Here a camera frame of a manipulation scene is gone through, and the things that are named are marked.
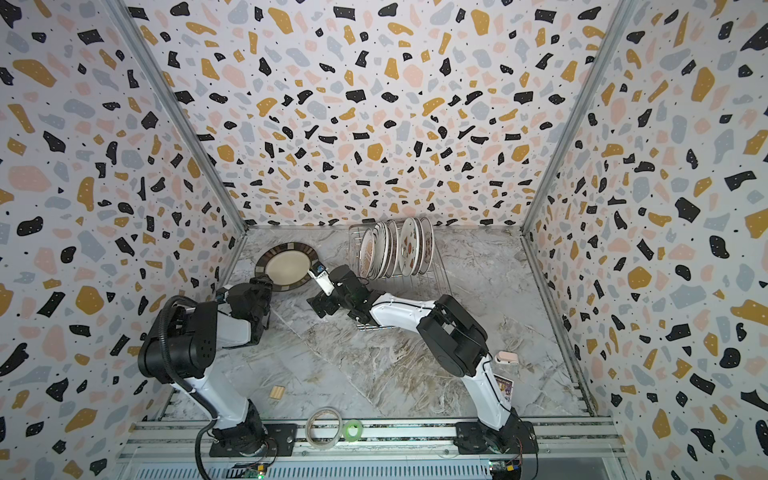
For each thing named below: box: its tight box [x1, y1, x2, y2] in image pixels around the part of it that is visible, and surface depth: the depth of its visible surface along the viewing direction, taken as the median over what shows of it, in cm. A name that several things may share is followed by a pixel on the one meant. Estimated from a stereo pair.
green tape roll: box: [343, 419, 363, 443], surface depth 77 cm
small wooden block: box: [270, 386, 285, 400], surface depth 82 cm
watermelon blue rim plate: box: [413, 217, 424, 276], surface depth 96 cm
